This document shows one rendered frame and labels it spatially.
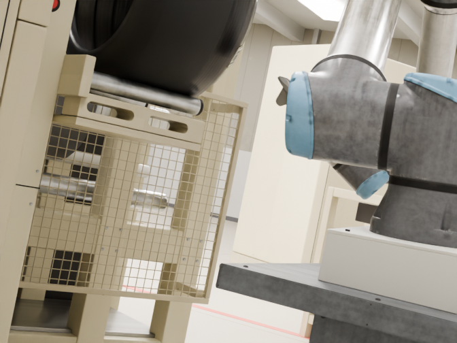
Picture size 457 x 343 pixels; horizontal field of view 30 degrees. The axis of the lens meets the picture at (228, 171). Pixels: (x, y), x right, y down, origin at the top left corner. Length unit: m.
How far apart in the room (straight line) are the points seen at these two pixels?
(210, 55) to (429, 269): 0.99
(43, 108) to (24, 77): 0.80
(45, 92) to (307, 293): 1.02
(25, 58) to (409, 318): 0.67
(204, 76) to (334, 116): 0.80
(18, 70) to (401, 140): 0.61
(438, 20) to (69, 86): 0.86
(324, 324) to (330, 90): 0.39
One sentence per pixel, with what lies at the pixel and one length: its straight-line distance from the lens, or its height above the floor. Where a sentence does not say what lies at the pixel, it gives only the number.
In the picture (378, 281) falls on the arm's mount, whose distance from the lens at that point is 1.36.
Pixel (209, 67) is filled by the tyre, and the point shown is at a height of 1.00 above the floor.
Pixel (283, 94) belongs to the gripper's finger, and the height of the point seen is 0.97.
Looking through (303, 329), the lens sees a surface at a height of 0.04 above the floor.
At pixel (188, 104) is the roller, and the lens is 2.20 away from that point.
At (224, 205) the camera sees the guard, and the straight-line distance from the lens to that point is 2.89.
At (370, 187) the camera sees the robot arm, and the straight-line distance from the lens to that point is 2.14.
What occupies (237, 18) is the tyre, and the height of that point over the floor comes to 1.12.
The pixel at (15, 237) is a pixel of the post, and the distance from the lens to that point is 2.10.
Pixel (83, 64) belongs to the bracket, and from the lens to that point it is 2.01.
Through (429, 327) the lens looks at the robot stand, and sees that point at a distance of 1.23.
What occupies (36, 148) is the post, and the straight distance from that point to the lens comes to 2.09.
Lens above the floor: 0.73
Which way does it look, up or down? 1 degrees up
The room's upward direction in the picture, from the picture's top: 11 degrees clockwise
